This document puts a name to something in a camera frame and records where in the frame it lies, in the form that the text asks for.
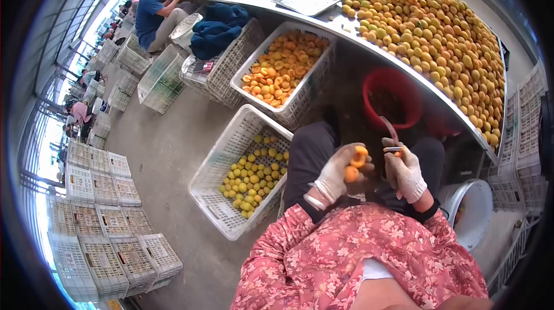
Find empty white plastic crate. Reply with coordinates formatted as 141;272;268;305
107;71;140;113
137;44;188;115
116;33;153;75

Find tall stack of white crates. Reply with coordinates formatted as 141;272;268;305
488;63;549;217

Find person's left hand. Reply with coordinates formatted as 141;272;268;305
314;142;376;205

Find hollow orange apricot half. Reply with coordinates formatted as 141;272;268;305
350;146;369;169

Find white crate with yellow fruit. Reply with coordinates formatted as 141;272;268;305
188;104;295;241

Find red plastic bucket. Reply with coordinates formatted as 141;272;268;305
362;67;424;131

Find person's left fingers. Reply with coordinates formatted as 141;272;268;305
346;162;376;195

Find white plastic bucket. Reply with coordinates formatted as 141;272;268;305
169;12;204;50

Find person's legs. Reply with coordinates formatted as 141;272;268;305
283;121;446;217

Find person's left thumb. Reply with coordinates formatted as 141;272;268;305
335;142;368;160

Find large heap of whole apricots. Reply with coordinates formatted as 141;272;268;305
339;0;506;150

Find pile of yellow apricots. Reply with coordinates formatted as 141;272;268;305
218;134;290;220

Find white crate with orange halves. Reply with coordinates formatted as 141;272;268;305
230;21;338;131

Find person's body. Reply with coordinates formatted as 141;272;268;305
230;202;494;310

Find blue cloth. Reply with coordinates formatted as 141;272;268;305
189;3;252;61

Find white round basin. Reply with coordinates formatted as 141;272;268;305
436;179;494;253

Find person's right fingers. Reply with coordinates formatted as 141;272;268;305
382;137;409;189

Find red handled pitting knife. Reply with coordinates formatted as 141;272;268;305
379;116;403;154

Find white crate under cloth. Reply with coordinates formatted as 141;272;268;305
179;18;266;110

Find person's right hand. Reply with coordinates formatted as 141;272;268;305
382;137;428;204

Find black wrist band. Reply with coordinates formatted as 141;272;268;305
298;195;327;225
409;199;443;225

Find pile of halved apricots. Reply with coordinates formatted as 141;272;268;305
241;30;330;109

